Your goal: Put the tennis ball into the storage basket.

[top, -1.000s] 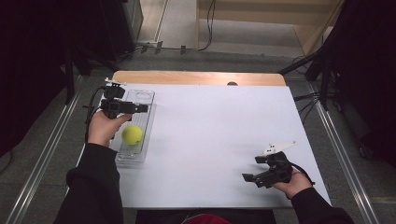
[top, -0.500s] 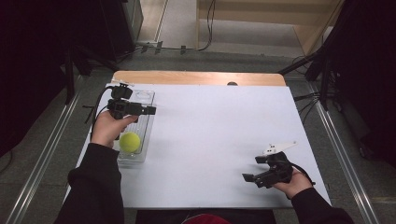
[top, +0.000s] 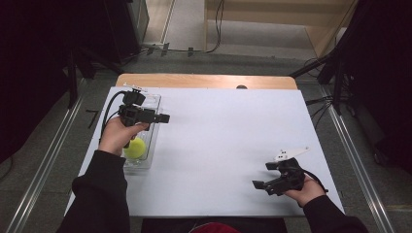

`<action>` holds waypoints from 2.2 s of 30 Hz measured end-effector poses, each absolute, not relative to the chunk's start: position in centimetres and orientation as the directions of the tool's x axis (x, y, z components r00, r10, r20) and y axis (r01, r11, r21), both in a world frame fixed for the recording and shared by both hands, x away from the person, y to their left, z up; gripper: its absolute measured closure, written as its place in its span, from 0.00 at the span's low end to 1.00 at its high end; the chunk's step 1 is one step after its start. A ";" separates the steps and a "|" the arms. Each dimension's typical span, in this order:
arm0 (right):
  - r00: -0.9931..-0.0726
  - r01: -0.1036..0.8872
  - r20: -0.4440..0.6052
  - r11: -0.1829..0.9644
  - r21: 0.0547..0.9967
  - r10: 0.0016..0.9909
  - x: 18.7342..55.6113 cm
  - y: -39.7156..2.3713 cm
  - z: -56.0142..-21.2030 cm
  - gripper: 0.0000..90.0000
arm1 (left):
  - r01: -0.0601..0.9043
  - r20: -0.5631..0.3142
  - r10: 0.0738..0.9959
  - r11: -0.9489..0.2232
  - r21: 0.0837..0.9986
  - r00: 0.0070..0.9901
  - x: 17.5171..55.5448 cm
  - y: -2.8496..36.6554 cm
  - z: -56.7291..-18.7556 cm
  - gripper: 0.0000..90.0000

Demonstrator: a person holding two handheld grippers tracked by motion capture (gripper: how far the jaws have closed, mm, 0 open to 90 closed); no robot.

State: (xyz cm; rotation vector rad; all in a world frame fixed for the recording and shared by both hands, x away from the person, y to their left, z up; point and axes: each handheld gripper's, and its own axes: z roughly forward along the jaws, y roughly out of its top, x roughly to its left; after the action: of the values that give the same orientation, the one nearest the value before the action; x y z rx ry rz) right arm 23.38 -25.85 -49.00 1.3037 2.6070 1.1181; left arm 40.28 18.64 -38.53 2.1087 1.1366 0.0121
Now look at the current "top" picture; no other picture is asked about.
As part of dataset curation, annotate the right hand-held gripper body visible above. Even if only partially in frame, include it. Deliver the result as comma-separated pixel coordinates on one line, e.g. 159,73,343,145
264,147,311,197

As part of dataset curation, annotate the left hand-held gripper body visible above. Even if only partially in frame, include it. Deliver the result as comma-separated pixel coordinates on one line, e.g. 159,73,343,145
118,83,159,131

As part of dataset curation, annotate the clear plastic container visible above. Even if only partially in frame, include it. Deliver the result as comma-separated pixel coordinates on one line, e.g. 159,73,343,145
121,92,162,171

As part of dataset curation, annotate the yellow-green tennis ball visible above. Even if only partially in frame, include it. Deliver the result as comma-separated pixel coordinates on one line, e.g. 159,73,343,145
123,137,147,160

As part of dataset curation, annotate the person's right hand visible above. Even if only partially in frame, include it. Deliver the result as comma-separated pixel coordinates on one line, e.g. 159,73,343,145
284,177,326,209

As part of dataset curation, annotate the person's left hand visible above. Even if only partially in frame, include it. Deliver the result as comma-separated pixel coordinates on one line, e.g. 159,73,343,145
97,116,151,157

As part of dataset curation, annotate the red cloth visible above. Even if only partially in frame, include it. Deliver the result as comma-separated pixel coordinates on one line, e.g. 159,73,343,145
189,221,243,233

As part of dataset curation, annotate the black stand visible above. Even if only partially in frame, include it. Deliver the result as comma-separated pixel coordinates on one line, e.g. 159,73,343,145
66,45,125,110
290,48,345,116

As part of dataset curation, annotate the grey cabinet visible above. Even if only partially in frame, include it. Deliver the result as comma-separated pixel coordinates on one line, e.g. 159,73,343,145
126,0,151,46

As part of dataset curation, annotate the person's dark clothing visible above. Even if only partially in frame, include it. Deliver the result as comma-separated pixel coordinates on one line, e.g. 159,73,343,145
141,217,289,233

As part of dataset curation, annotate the black curtain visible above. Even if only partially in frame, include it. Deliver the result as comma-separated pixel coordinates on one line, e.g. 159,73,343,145
0,0,144,164
334,0,412,174

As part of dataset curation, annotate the light wooden furniture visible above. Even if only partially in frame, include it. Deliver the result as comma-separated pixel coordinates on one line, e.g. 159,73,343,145
203,0,359,59

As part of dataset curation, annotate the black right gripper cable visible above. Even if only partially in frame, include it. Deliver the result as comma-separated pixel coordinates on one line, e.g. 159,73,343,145
302,169,329,194

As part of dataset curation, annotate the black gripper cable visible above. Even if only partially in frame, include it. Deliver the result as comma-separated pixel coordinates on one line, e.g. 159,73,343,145
98,89,129,144
302,169,329,194

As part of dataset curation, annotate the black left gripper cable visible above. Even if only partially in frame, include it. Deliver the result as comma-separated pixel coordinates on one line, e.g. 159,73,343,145
98,89,129,144

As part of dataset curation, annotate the metal floor rail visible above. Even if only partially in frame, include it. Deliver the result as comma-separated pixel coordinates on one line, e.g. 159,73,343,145
320,85,396,233
5,96,86,233

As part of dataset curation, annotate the bundle of black floor cables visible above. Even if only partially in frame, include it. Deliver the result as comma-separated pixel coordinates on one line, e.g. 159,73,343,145
304,57,336,129

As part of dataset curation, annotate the black floor cable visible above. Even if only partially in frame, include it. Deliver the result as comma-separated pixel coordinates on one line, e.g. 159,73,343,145
139,0,226,55

